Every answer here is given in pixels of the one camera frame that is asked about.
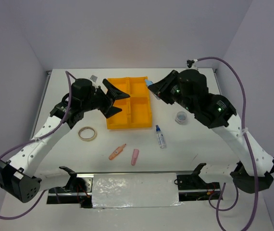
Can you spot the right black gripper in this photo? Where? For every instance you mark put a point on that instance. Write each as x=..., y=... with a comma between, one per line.
x=161, y=86

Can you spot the masking tape roll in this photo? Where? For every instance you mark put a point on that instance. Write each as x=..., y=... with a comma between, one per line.
x=87, y=134

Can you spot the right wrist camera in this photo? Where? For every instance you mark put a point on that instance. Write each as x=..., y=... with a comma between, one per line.
x=191, y=64

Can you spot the metal base rail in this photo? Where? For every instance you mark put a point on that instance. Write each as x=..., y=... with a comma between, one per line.
x=190, y=188

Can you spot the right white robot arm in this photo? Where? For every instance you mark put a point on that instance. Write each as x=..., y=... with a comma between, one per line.
x=253, y=172

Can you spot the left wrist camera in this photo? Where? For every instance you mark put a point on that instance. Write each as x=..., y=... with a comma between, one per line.
x=93, y=79

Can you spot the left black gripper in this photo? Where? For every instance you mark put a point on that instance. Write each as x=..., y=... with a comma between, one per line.
x=108, y=109

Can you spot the small clear round container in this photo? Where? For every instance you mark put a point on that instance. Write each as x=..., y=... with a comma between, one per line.
x=181, y=118

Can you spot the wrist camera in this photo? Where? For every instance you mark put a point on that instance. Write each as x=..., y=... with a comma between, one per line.
x=191, y=64
x=93, y=79

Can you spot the yellow four-compartment tray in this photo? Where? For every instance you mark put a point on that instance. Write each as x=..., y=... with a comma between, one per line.
x=136, y=110

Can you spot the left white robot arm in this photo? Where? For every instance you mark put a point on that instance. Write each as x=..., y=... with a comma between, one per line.
x=17, y=175

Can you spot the small spray bottle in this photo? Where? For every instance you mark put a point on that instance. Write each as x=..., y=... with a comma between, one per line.
x=160, y=136

